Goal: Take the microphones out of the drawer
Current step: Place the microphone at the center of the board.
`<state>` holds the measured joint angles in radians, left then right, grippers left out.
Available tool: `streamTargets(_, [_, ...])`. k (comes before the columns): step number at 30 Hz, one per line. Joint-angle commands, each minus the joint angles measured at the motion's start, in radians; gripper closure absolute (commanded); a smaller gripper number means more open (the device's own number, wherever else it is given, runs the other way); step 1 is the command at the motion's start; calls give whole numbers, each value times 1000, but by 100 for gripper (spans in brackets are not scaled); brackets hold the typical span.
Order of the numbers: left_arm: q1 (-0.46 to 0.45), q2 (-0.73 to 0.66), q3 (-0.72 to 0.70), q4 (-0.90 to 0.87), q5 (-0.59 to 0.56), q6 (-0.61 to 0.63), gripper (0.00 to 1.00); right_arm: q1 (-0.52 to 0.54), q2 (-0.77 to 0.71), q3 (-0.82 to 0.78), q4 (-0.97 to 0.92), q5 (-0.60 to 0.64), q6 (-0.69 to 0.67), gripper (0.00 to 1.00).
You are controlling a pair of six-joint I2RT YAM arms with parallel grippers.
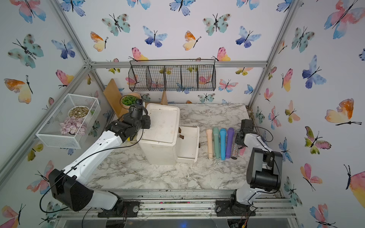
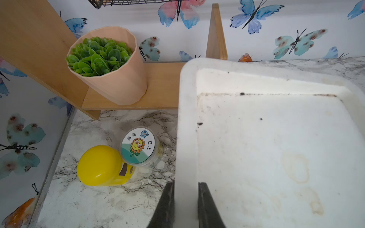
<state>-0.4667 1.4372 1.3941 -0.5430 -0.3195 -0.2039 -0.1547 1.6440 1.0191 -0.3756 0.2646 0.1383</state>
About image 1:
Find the purple toy microphone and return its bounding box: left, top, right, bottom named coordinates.
left=226, top=127, right=235, bottom=159

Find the blue toy microphone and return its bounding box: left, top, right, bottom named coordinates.
left=220, top=128, right=227, bottom=161

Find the glitter toy microphone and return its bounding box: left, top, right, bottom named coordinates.
left=231, top=143, right=240, bottom=160

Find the pink toy microphone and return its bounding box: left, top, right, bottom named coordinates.
left=239, top=147, right=247, bottom=156

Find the green toy microphone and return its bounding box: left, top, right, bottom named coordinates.
left=213, top=127, right=221, bottom=159

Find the white plastic drawer cabinet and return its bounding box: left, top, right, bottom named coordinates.
left=137, top=103, right=180, bottom=165

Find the peach toy microphone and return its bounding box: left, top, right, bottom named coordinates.
left=206, top=129, right=213, bottom=159

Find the white bottom drawer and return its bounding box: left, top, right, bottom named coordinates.
left=176, top=126, right=200, bottom=164

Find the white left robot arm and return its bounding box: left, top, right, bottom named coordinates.
left=48, top=99, right=151, bottom=215

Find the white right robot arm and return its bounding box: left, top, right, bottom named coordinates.
left=231, top=119, right=282, bottom=207

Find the peach pot green plant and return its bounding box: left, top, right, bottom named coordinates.
left=120, top=93, right=142, bottom=109

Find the wooden shelf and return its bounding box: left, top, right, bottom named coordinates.
left=103, top=79, right=168, bottom=117

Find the bowl of pebbles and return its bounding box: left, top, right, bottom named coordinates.
left=68, top=106, right=90, bottom=119

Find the pink flower succulent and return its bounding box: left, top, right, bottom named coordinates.
left=60, top=118, right=87, bottom=135

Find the black wire wall basket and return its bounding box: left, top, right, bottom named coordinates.
left=126, top=59, right=216, bottom=94

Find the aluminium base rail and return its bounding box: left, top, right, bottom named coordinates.
left=54, top=188, right=300, bottom=228

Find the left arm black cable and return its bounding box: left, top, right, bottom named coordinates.
left=39, top=95, right=145, bottom=228

